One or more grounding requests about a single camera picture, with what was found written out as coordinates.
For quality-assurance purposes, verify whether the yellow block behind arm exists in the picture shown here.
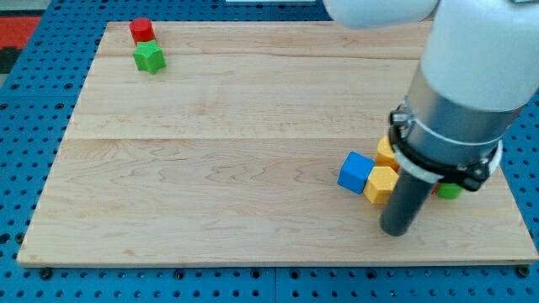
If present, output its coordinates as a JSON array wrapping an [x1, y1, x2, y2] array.
[[375, 136, 400, 173]]

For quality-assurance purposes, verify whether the red block under arm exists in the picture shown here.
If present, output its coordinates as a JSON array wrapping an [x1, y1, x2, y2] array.
[[431, 183, 441, 194]]

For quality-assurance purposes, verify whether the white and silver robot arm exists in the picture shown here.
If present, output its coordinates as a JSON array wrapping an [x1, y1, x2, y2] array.
[[324, 0, 538, 191]]

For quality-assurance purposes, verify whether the blue cube block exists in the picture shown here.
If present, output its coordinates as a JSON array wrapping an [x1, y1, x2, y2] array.
[[337, 151, 375, 194]]

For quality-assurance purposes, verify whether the green star block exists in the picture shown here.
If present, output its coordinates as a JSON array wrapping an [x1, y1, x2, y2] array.
[[133, 40, 167, 74]]

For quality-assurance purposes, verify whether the light wooden board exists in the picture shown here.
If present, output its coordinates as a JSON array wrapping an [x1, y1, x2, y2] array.
[[17, 22, 538, 268]]

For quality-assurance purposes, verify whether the yellow hexagon block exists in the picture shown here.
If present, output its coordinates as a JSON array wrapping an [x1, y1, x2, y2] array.
[[363, 166, 398, 205]]

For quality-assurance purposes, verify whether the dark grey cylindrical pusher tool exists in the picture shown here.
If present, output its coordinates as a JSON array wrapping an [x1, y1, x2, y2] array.
[[379, 171, 434, 237]]

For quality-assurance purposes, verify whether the red cylinder block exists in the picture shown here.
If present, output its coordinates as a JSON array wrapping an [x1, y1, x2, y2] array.
[[129, 18, 156, 45]]

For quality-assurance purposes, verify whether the green cylinder block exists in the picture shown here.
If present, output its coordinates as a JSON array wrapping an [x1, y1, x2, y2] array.
[[435, 183, 463, 199]]

